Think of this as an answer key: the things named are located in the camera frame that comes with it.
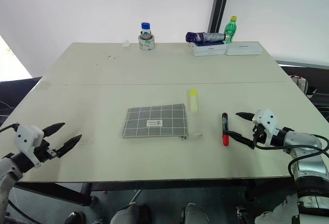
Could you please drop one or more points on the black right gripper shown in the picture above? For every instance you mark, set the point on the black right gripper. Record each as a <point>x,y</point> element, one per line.
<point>259,132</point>

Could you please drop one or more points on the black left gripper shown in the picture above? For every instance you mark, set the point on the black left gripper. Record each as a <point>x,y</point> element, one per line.
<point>43,152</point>

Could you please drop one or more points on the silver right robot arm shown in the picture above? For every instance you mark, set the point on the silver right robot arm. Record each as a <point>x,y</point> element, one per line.
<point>306,147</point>

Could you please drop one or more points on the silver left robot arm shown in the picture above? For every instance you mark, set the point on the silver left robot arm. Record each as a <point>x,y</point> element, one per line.
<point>10,168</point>

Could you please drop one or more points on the grey checked pencil pouch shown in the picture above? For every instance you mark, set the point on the grey checked pencil pouch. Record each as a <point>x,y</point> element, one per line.
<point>155,121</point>

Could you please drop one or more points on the black marker with red cap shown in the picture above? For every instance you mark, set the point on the black marker with red cap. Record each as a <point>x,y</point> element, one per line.
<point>225,129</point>

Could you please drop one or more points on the clear plastic ruler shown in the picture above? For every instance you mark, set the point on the clear plastic ruler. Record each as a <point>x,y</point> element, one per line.
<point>196,126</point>

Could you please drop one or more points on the yellow highlighter pen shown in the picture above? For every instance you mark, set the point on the yellow highlighter pen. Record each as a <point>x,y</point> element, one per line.
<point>193,101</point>

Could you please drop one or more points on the black and white bag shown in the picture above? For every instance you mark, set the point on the black and white bag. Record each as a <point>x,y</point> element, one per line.
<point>302,83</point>

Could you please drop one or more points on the flat white box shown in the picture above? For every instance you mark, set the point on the flat white box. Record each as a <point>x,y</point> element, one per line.
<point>243,48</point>

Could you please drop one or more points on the dark rounded shoe shape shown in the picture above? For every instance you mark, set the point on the dark rounded shoe shape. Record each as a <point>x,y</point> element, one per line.
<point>75,217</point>

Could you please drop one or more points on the white box with blue lid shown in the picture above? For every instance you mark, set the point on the white box with blue lid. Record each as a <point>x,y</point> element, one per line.
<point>209,48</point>

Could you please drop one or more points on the crumpled white cloth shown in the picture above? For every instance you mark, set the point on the crumpled white cloth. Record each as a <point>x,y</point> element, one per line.
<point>278,211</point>

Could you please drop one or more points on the green bottle with yellow cap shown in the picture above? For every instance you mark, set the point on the green bottle with yellow cap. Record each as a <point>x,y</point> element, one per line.
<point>230,30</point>

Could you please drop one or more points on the folded purple grey umbrella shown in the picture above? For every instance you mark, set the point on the folded purple grey umbrella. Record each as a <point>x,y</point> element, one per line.
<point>204,37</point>

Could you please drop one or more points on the grey rounded shape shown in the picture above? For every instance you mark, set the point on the grey rounded shape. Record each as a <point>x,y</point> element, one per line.
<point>129,213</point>
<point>194,214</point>

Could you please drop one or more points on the crumpled white paper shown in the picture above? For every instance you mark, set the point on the crumpled white paper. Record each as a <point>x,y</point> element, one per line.
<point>125,43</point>

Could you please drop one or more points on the black vertical pillar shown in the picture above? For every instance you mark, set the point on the black vertical pillar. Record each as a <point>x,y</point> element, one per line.
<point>219,5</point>

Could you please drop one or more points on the white printed tape roll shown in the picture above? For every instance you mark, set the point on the white printed tape roll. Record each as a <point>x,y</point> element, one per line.
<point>146,43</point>

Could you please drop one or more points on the small bottle with blue cap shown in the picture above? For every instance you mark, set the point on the small bottle with blue cap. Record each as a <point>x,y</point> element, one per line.
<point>145,29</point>

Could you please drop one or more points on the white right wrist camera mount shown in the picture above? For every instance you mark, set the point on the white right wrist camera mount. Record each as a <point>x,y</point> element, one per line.
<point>267,121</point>

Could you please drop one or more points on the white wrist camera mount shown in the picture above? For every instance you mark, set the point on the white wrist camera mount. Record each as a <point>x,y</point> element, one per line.
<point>27,138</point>
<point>267,121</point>

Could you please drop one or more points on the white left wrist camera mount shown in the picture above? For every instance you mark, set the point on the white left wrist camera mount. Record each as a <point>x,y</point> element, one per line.
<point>27,138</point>

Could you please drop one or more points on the black table frame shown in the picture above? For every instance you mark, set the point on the black table frame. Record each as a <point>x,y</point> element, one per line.
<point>128,185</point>

